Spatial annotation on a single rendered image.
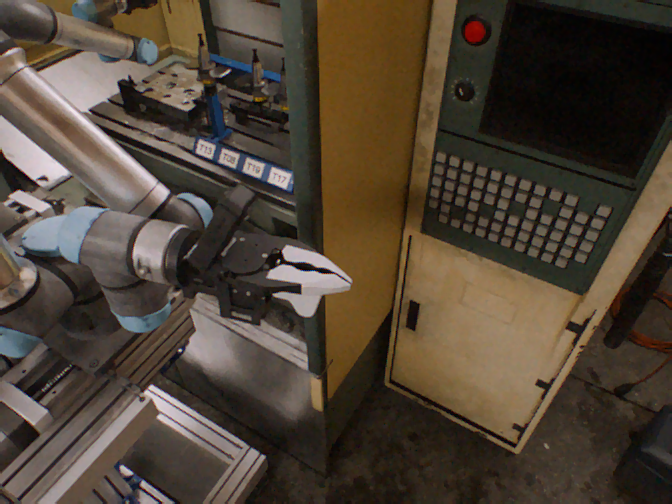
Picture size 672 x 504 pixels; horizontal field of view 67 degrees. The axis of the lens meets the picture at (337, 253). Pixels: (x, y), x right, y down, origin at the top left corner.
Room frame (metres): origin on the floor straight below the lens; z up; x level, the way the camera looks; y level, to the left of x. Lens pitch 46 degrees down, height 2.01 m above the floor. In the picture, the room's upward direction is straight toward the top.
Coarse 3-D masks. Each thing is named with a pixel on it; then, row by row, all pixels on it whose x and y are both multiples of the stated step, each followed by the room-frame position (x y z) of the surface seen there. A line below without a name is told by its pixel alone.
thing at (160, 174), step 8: (136, 160) 1.72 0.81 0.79; (152, 168) 1.67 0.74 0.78; (160, 168) 1.64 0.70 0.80; (160, 176) 1.65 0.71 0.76; (168, 176) 1.62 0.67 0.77; (176, 176) 1.60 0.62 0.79; (176, 184) 1.61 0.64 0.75; (184, 184) 1.58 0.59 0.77; (192, 184) 1.56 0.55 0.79; (200, 192) 1.54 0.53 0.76; (208, 192) 1.52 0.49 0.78; (208, 200) 1.52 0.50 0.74; (216, 200) 1.50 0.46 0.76; (256, 216) 1.40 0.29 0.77; (264, 216) 1.38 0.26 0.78; (256, 224) 1.40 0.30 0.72; (264, 224) 1.38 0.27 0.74; (272, 224) 1.36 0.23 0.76; (280, 224) 1.39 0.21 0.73; (288, 224) 1.43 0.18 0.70; (272, 232) 1.36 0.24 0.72; (280, 232) 1.39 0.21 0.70; (288, 232) 1.43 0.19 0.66
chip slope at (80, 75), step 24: (48, 72) 2.36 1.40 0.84; (72, 72) 2.41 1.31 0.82; (96, 72) 2.46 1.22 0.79; (120, 72) 2.51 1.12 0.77; (144, 72) 2.57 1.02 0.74; (72, 96) 2.26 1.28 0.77; (96, 96) 2.31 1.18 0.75; (0, 120) 2.01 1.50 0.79; (0, 144) 1.88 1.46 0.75; (24, 144) 1.92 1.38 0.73; (24, 168) 1.80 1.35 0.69; (48, 168) 1.83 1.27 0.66
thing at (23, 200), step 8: (16, 192) 1.10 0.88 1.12; (24, 192) 1.10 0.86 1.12; (16, 200) 1.07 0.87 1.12; (24, 200) 1.07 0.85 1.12; (32, 200) 1.07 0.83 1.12; (16, 208) 1.06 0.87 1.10; (24, 208) 1.06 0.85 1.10; (32, 208) 1.04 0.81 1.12; (40, 208) 1.04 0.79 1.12; (48, 208) 1.04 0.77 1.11; (40, 216) 1.02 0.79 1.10; (48, 216) 1.03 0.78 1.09; (32, 224) 0.99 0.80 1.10; (16, 232) 0.96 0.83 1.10; (24, 232) 0.97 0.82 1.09; (8, 240) 0.93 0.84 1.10; (16, 240) 0.95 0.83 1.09
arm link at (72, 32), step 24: (0, 0) 1.24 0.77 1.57; (24, 0) 1.27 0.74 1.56; (0, 24) 1.21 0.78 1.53; (24, 24) 1.23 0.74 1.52; (48, 24) 1.26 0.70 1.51; (72, 24) 1.34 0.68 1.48; (96, 24) 1.43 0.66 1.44; (96, 48) 1.38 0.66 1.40; (120, 48) 1.44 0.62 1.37; (144, 48) 1.50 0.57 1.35
